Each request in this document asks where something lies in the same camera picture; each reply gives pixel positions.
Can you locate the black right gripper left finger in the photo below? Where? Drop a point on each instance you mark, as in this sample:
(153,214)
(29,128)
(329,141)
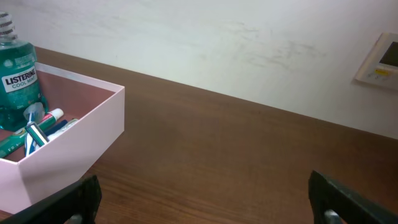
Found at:
(76,203)

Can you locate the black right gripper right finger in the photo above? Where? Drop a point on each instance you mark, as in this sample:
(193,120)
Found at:
(332,202)

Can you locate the white cardboard box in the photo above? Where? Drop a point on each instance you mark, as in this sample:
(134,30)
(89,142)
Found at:
(98,107)

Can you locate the blue razor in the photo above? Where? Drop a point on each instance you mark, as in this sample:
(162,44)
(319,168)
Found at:
(37,137)

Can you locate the Colgate toothpaste tube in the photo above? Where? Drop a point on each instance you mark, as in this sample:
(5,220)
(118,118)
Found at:
(17,139)

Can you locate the toothbrush with clear cap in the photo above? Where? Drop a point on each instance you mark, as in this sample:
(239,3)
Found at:
(34,113)

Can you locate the blue Listerine mouthwash bottle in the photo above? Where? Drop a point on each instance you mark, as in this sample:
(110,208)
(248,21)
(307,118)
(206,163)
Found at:
(20,85)

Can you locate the green Dettol soap box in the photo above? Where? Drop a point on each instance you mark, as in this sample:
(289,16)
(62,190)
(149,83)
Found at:
(64,128)

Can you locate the beige wall control panel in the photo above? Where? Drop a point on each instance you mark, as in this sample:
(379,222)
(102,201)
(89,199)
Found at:
(380,66)

